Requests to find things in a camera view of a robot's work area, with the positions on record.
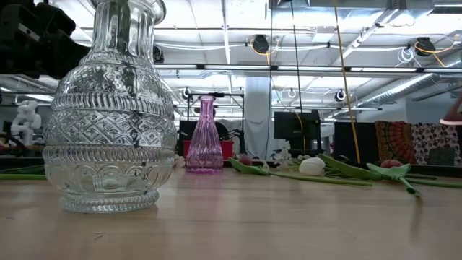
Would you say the red artificial tulip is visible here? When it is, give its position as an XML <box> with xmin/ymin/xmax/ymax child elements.
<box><xmin>227</xmin><ymin>153</ymin><xmax>373</xmax><ymax>188</ymax></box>
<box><xmin>366</xmin><ymin>159</ymin><xmax>423</xmax><ymax>198</ymax></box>

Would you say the white artificial flower spray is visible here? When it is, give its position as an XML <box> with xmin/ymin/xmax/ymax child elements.
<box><xmin>270</xmin><ymin>139</ymin><xmax>311</xmax><ymax>170</ymax></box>

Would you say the pink ribbed glass vase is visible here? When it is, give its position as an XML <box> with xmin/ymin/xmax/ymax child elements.
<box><xmin>185</xmin><ymin>95</ymin><xmax>225</xmax><ymax>175</ymax></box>

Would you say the clear patterned glass vase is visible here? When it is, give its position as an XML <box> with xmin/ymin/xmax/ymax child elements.
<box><xmin>42</xmin><ymin>0</ymin><xmax>178</xmax><ymax>214</ymax></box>

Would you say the red plastic bin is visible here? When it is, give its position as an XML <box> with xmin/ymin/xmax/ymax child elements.
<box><xmin>183</xmin><ymin>139</ymin><xmax>235</xmax><ymax>160</ymax></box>

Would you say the black monitor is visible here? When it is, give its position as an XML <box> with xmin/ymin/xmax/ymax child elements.
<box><xmin>273</xmin><ymin>110</ymin><xmax>322</xmax><ymax>152</ymax></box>
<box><xmin>334</xmin><ymin>121</ymin><xmax>376</xmax><ymax>163</ymax></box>

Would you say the white artificial tulip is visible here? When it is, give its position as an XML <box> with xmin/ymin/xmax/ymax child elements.
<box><xmin>298</xmin><ymin>154</ymin><xmax>462</xmax><ymax>189</ymax></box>

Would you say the orange patterned cloth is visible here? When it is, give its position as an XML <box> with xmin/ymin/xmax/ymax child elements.
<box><xmin>375</xmin><ymin>121</ymin><xmax>417</xmax><ymax>164</ymax></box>

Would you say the white dark patterned cloth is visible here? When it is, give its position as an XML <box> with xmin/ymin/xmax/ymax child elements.
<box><xmin>411</xmin><ymin>122</ymin><xmax>462</xmax><ymax>166</ymax></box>

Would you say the black hanging cable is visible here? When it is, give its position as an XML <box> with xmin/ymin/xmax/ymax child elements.
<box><xmin>290</xmin><ymin>0</ymin><xmax>307</xmax><ymax>155</ymax></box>

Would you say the yellow hanging cable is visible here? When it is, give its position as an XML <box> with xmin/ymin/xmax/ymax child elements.
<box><xmin>332</xmin><ymin>0</ymin><xmax>362</xmax><ymax>164</ymax></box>

